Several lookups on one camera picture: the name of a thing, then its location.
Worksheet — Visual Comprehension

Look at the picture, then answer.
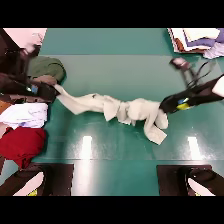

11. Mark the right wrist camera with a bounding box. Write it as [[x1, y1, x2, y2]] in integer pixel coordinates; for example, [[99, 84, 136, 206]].
[[169, 56, 198, 88]]

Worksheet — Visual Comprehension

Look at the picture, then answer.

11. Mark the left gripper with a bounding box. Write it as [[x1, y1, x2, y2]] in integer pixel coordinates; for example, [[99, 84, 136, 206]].
[[32, 81, 61, 104]]

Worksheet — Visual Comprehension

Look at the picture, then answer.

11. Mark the red garment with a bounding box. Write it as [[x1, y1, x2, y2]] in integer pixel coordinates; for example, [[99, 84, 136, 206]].
[[0, 126, 48, 170]]

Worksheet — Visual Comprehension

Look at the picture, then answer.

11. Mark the pale lavender garment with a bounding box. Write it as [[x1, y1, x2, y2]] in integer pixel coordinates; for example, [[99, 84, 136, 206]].
[[202, 41, 224, 60]]

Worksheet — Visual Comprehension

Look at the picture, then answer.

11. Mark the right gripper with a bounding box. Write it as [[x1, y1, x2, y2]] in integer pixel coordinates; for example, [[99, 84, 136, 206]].
[[159, 91, 196, 115]]

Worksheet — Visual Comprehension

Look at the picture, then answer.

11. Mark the pink garment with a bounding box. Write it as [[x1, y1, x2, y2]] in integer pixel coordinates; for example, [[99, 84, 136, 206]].
[[3, 28, 48, 54]]

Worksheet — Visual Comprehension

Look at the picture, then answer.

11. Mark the green garment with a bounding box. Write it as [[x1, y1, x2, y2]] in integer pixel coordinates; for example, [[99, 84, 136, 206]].
[[27, 55, 67, 84]]

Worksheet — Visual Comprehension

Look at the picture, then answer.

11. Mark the black cable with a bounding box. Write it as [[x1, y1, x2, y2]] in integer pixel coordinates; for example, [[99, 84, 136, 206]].
[[186, 59, 218, 88]]

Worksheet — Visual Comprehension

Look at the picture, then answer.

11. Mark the cream white shirt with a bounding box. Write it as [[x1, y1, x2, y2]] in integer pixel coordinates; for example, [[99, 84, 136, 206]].
[[53, 83, 170, 146]]

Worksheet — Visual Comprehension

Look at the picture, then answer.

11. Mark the brown garment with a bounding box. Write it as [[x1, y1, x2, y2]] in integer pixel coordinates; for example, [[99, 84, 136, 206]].
[[171, 33, 205, 55]]

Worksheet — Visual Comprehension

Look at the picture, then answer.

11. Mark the orange garment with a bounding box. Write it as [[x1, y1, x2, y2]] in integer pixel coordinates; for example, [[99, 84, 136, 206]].
[[0, 99, 13, 115]]

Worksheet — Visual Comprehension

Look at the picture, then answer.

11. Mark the white garment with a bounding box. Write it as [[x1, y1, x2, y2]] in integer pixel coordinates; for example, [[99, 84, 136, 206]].
[[0, 102, 50, 131], [169, 28, 222, 53]]

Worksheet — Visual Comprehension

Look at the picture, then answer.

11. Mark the purple garment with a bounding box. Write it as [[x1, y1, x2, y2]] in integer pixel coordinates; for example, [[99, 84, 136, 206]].
[[184, 28, 224, 48]]

